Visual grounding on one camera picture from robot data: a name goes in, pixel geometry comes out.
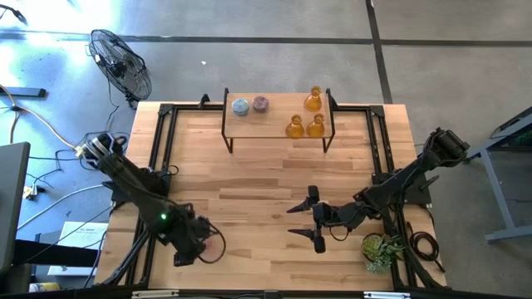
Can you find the yellow object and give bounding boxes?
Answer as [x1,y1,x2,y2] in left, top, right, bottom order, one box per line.
[27,282,62,293]

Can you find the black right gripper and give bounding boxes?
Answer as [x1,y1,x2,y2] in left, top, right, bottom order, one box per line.
[285,184,377,255]

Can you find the white paper sheet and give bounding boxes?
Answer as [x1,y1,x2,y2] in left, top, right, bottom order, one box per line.
[47,221,110,277]

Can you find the wooden shelf riser black legs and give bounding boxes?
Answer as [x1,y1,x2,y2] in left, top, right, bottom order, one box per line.
[220,86,336,154]

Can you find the white floor cable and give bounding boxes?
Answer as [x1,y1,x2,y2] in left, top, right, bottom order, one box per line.
[16,184,107,232]

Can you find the blue-grey round ball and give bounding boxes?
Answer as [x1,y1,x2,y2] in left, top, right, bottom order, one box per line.
[231,97,250,117]

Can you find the grey monitor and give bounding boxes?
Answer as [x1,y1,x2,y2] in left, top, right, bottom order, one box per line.
[0,141,32,275]

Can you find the coiled black cable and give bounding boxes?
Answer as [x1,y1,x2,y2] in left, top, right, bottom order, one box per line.
[408,221,446,274]

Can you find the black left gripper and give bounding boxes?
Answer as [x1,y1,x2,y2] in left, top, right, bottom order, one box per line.
[165,202,218,268]

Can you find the purple patterned candle bowl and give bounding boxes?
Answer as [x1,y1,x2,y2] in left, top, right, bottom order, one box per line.
[252,95,270,114]

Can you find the black metal floor fan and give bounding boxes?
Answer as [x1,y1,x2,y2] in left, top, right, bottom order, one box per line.
[86,28,153,110]

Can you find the green succulent plant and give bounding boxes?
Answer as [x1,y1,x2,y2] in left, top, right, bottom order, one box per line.
[359,232,405,275]

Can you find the silver metal bracket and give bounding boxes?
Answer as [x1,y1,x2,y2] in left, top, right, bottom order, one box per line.
[131,289,180,298]
[363,292,412,299]

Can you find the amber glass candle stick holder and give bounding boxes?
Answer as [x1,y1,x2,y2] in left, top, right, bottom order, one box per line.
[284,114,306,140]
[303,85,323,113]
[305,113,327,139]

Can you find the black floor bar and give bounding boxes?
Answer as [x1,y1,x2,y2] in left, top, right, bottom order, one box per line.
[0,86,47,99]

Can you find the black aluminium table frame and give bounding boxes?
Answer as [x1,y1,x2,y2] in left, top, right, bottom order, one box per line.
[95,89,448,292]

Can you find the grey metal table frame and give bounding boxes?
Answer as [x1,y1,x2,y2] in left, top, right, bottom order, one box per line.
[456,105,532,244]

